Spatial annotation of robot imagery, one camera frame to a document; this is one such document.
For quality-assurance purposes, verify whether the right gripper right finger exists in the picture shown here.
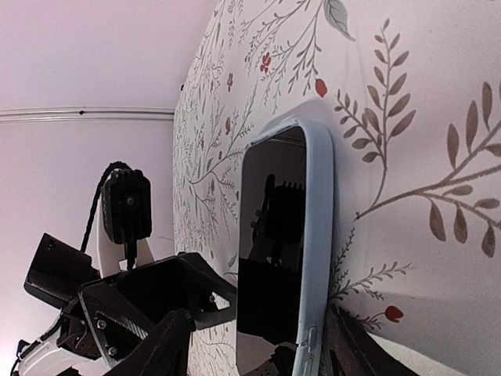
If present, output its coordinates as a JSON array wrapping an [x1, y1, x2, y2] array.
[[320, 305, 415, 376]]

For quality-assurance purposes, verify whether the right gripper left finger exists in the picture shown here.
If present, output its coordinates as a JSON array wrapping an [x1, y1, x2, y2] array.
[[113, 309, 191, 376]]

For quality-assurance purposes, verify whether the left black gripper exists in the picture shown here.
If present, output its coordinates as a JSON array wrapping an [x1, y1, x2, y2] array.
[[23, 233, 237, 367]]

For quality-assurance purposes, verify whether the phone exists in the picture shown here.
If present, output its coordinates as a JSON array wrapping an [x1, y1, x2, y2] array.
[[236, 121, 334, 375]]

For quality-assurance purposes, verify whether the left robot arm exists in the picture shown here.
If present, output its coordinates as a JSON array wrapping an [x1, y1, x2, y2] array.
[[12, 234, 236, 375]]

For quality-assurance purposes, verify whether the floral patterned table mat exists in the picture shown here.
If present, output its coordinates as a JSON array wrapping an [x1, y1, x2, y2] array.
[[173, 1, 500, 375]]

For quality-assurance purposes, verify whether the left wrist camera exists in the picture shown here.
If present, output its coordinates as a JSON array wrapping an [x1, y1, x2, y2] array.
[[96, 162, 154, 275]]

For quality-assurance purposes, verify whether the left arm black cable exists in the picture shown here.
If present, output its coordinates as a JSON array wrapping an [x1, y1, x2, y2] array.
[[79, 161, 130, 254]]

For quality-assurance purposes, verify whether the left aluminium frame post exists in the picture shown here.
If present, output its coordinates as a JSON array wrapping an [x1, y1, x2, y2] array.
[[1, 107, 175, 124]]

